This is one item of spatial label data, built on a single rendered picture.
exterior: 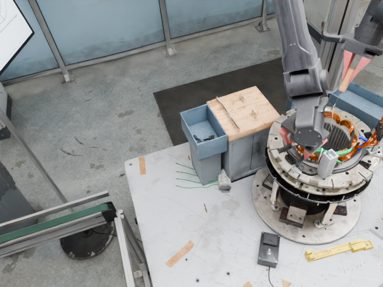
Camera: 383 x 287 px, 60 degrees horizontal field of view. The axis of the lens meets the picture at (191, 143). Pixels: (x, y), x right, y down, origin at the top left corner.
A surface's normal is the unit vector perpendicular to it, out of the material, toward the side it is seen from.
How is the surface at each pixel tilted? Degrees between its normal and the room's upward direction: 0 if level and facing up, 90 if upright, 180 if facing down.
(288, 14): 74
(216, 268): 0
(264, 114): 0
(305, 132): 92
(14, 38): 83
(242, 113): 0
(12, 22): 83
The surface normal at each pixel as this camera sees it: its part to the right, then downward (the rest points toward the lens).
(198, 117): 0.36, 0.69
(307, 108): -0.48, -0.58
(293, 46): -0.43, 0.53
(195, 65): -0.08, -0.64
